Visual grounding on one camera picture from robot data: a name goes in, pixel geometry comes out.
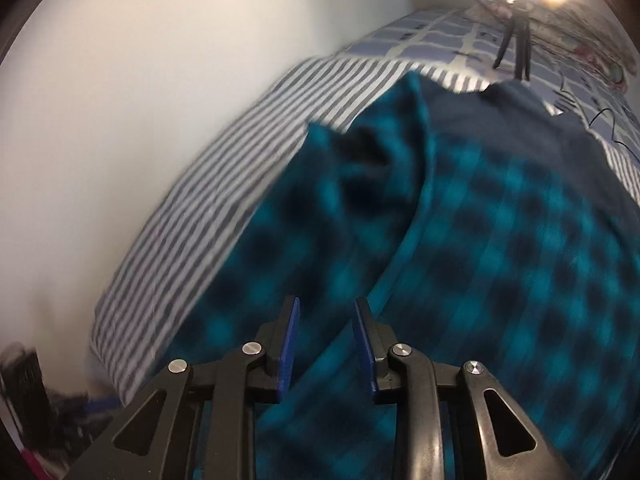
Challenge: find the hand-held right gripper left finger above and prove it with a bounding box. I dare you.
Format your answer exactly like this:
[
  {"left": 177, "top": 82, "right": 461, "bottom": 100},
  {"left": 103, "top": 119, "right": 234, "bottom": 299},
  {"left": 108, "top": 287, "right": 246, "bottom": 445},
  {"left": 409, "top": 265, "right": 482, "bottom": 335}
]
[{"left": 69, "top": 296, "right": 301, "bottom": 480}]

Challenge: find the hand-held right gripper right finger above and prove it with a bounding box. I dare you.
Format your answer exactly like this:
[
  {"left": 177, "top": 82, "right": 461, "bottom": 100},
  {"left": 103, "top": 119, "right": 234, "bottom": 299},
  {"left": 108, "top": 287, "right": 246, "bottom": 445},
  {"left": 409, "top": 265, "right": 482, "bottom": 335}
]
[{"left": 353, "top": 297, "right": 581, "bottom": 480}]

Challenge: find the teal black plaid fleece garment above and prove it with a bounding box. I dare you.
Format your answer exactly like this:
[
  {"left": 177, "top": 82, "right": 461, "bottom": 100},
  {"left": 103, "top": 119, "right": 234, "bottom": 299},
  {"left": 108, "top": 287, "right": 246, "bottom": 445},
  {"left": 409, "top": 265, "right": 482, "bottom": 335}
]
[{"left": 167, "top": 71, "right": 640, "bottom": 480}]

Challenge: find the grey white striped bed sheet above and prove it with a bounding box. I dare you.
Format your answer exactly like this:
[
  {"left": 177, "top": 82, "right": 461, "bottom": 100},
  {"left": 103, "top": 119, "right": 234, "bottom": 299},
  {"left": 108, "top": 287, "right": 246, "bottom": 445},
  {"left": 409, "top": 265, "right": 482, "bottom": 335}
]
[{"left": 89, "top": 55, "right": 640, "bottom": 397}]

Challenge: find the dark clutter beside bed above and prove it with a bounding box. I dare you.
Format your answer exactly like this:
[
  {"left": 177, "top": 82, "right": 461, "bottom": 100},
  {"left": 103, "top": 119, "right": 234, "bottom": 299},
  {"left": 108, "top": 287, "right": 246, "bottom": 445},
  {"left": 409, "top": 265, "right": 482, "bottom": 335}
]
[{"left": 0, "top": 342, "right": 123, "bottom": 466}]

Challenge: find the blue checked blanket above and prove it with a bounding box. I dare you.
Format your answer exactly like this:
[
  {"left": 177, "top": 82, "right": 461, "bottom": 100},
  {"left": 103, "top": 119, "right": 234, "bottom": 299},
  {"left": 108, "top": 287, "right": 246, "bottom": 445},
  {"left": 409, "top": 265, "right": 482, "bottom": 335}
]
[{"left": 345, "top": 7, "right": 640, "bottom": 156}]

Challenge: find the black tripod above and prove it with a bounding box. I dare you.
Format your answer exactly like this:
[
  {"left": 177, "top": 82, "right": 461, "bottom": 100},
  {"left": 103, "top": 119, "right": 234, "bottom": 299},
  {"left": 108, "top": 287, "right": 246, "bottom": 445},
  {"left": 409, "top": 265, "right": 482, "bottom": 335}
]
[{"left": 492, "top": 0, "right": 533, "bottom": 82}]

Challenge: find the floral pillow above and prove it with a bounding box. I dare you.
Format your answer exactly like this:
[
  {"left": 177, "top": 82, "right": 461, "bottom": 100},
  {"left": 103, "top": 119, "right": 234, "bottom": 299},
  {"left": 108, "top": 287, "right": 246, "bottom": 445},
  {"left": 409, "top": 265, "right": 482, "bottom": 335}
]
[{"left": 472, "top": 0, "right": 640, "bottom": 96}]

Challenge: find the black cable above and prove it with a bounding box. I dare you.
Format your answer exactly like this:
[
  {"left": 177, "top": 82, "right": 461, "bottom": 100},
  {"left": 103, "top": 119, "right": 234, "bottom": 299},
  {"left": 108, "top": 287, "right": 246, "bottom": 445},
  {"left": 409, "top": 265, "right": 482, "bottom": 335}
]
[{"left": 552, "top": 70, "right": 638, "bottom": 153}]

